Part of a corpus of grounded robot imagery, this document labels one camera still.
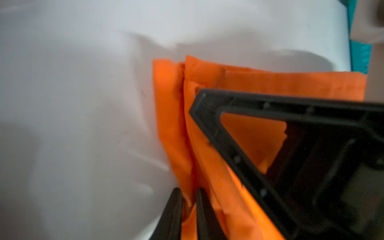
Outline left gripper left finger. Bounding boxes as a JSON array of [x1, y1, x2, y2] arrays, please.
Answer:
[[150, 188, 183, 240]]

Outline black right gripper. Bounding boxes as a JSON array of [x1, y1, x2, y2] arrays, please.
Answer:
[[264, 124, 384, 240]]

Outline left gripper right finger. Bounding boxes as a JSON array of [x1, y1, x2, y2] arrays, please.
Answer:
[[196, 188, 228, 240]]

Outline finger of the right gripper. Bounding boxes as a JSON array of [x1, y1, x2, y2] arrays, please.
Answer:
[[190, 89, 384, 240]]

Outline orange shorts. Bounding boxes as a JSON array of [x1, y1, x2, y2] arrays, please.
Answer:
[[153, 56, 367, 240]]

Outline teal plastic basket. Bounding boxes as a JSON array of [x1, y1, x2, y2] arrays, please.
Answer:
[[340, 0, 372, 75]]

